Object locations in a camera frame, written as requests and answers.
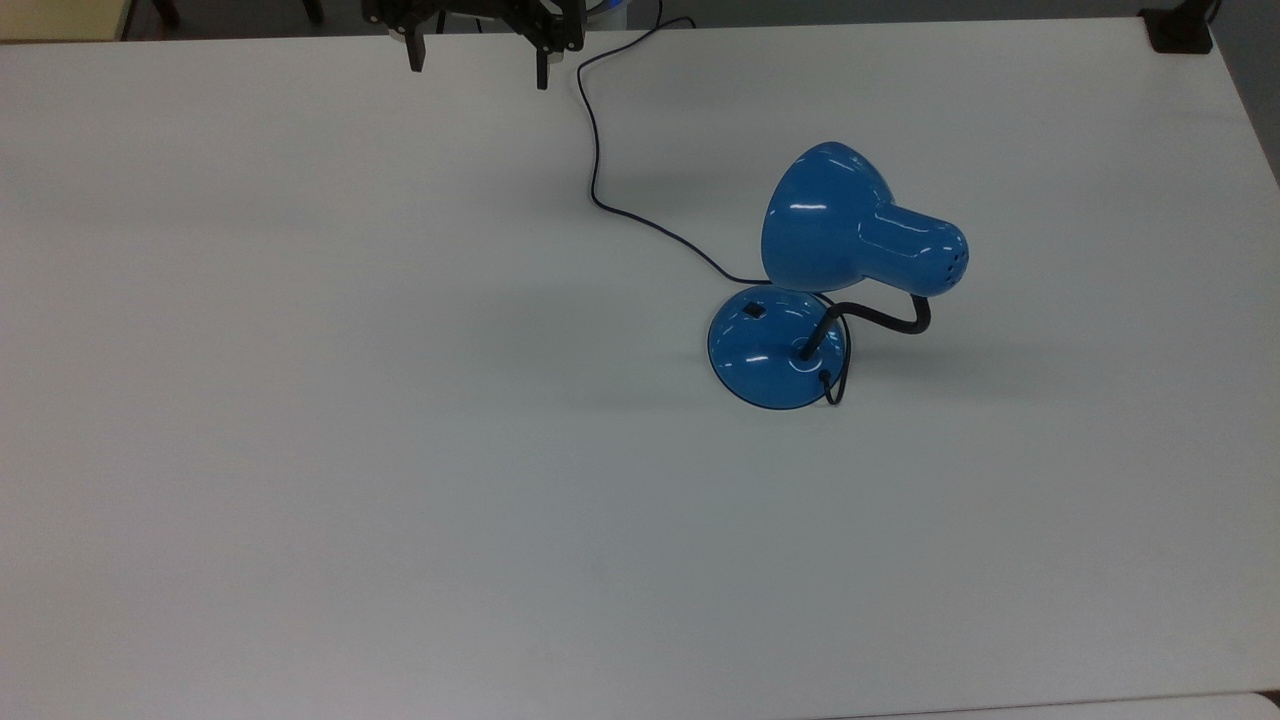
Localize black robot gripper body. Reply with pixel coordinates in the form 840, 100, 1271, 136
362, 0, 586, 35

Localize beige wooden furniture top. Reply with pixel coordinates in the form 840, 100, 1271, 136
0, 0, 134, 43

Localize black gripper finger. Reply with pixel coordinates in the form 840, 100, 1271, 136
516, 22, 586, 92
386, 16, 429, 74

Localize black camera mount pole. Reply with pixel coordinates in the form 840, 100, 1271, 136
1139, 0, 1223, 55

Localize thin black lamp cable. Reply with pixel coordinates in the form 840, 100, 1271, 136
576, 0, 852, 407

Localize blue gooseneck desk lamp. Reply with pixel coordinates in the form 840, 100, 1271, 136
707, 140, 971, 412

